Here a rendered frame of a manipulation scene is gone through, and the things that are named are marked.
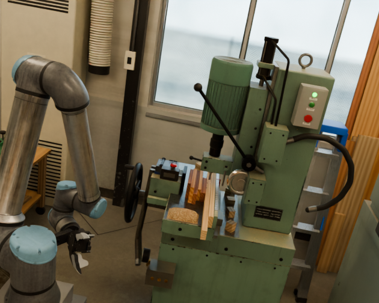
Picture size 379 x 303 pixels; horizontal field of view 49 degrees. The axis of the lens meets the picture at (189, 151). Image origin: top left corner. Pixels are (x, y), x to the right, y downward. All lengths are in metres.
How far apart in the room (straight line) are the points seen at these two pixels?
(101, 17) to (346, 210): 2.15
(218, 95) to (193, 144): 1.54
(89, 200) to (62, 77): 0.53
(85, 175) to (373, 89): 2.08
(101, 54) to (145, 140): 0.75
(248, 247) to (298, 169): 0.40
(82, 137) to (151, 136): 1.79
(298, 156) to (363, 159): 1.27
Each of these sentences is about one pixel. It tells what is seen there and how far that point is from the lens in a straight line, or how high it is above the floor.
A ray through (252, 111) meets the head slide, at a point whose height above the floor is 1.32.
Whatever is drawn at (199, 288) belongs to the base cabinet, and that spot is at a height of 0.51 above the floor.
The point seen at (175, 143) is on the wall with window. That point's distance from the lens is 3.26.
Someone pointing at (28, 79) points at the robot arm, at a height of 1.38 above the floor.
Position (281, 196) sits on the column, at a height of 0.98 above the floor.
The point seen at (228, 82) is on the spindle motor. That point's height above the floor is 1.43.
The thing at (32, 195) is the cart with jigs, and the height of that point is 0.18.
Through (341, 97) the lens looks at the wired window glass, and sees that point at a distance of 3.26.
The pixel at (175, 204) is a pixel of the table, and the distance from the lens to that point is 1.77.
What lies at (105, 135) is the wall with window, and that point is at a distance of 3.38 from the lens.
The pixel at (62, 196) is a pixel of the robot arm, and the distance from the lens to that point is 1.82.
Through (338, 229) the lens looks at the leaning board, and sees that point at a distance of 3.14.
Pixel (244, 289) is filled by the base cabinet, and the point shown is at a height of 0.55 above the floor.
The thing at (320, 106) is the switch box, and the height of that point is 1.41.
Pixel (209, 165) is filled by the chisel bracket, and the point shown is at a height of 1.04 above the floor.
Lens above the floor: 1.75
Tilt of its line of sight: 21 degrees down
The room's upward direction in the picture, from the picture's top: 10 degrees clockwise
